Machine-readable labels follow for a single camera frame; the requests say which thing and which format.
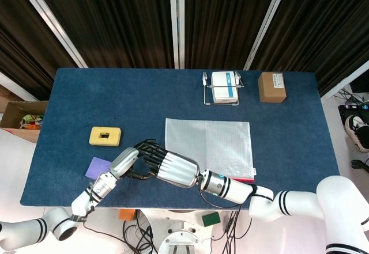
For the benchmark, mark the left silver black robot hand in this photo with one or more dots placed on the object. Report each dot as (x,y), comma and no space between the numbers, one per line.
(124,162)

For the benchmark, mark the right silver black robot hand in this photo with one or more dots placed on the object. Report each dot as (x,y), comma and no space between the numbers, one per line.
(178,169)

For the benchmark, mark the silver mesh zipper pouch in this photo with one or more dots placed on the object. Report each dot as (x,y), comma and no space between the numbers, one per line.
(219,144)

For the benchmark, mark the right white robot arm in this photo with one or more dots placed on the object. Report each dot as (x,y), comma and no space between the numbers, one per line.
(288,202)

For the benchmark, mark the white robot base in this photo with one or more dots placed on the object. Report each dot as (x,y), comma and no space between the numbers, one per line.
(173,228)

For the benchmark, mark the open cardboard box with clutter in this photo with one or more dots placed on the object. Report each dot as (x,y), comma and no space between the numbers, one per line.
(11,115)

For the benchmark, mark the yellow sponge with hole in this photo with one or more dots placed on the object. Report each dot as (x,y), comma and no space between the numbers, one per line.
(113,137)

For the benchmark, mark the purple foam cube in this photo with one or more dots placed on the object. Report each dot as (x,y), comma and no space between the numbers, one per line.
(96,167)

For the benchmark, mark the orange block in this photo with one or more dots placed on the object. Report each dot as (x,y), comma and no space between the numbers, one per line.
(127,215)

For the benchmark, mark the green block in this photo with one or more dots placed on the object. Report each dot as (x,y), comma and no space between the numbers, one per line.
(211,219)

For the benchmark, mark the white box with blue stripe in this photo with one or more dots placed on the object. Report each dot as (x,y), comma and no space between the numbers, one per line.
(222,92)

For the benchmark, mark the brown cardboard box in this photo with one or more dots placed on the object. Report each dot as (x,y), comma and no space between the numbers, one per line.
(271,91)

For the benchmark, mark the dark brown curtain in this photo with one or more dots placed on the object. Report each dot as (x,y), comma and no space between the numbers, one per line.
(115,20)

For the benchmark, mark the black floor object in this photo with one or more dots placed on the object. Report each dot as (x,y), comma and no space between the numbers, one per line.
(359,164)

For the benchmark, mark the black and white shoe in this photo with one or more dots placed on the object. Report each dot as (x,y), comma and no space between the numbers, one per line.
(359,133)

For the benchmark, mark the black device with lights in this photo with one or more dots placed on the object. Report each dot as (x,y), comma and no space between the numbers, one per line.
(353,110)

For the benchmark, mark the white frame post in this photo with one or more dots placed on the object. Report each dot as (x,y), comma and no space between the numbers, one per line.
(266,23)
(49,20)
(176,20)

